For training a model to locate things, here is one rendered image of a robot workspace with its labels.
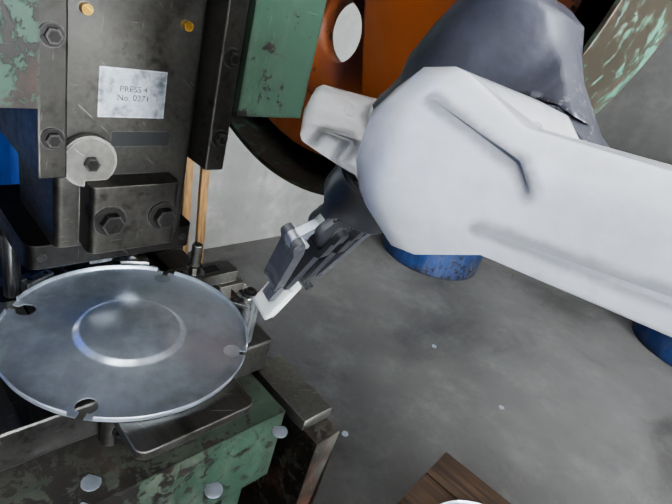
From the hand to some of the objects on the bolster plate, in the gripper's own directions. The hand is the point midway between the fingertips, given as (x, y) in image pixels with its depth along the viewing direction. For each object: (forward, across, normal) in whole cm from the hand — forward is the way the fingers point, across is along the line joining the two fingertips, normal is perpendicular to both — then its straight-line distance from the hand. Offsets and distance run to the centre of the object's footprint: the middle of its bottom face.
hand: (276, 293), depth 57 cm
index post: (+23, +8, +3) cm, 24 cm away
